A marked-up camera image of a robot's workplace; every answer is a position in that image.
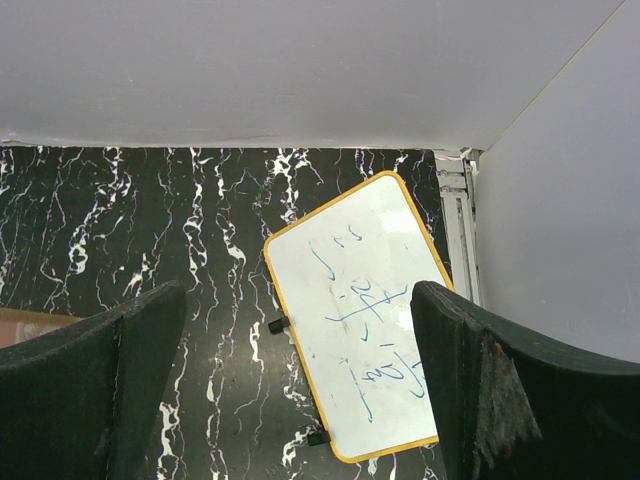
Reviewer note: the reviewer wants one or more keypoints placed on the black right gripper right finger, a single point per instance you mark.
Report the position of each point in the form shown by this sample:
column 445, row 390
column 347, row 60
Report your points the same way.
column 512, row 403

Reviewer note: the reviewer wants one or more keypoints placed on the yellow framed whiteboard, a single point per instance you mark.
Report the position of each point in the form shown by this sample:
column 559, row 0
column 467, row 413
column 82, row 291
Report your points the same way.
column 344, row 276

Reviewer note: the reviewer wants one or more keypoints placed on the aluminium rail frame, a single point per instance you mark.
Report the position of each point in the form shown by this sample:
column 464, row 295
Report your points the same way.
column 456, row 172

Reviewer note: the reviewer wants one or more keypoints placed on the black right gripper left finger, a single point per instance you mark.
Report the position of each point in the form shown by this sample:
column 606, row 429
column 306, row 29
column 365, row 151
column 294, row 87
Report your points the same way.
column 80, row 402

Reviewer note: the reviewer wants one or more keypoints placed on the brown canvas tote bag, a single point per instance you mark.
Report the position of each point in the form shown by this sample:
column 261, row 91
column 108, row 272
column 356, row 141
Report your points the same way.
column 20, row 325

